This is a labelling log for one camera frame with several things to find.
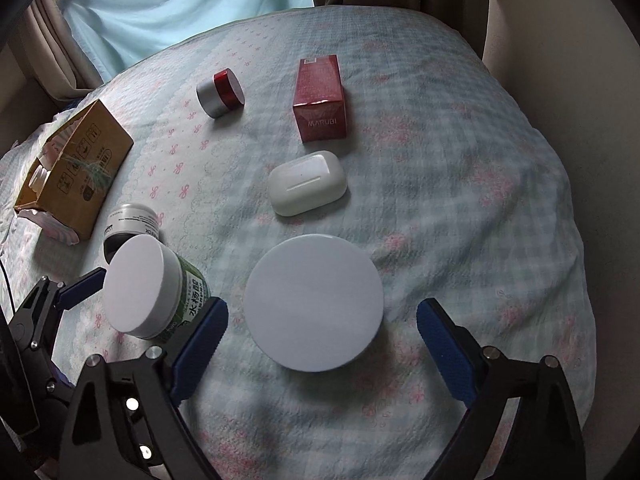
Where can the floral checked bed blanket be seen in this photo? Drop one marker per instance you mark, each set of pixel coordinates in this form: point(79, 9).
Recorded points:
point(450, 200)

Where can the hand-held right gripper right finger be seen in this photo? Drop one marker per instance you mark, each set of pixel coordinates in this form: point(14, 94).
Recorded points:
point(444, 347)

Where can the white earbud case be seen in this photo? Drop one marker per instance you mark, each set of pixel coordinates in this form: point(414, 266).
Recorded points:
point(306, 182)

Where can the white bottle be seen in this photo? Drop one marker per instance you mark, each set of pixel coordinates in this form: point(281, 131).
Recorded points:
point(37, 180)

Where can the brown cardboard box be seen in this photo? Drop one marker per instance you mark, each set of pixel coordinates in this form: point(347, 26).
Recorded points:
point(82, 170)

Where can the beige curtain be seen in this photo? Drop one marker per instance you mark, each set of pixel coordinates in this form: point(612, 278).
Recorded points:
point(55, 55)

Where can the white round flat container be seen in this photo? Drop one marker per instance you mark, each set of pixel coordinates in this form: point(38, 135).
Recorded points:
point(314, 302)

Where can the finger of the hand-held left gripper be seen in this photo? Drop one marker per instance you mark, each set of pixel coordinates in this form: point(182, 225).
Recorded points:
point(80, 287)

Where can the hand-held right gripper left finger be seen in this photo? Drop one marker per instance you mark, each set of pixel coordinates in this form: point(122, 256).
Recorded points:
point(199, 345)

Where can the white pink packet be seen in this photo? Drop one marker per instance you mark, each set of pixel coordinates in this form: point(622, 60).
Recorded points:
point(54, 148)

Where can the red and silver jar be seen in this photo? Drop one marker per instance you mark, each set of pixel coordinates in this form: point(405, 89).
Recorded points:
point(220, 92)

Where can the light blue curtain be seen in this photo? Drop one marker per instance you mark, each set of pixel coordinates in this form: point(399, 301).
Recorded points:
point(190, 5)

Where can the red cosmetic box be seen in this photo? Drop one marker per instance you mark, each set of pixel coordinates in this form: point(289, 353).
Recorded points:
point(320, 97)

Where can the small white jar black label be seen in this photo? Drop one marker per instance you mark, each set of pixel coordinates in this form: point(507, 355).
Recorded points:
point(131, 222)

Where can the green jar with white lid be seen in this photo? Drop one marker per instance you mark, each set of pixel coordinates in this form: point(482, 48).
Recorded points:
point(150, 290)

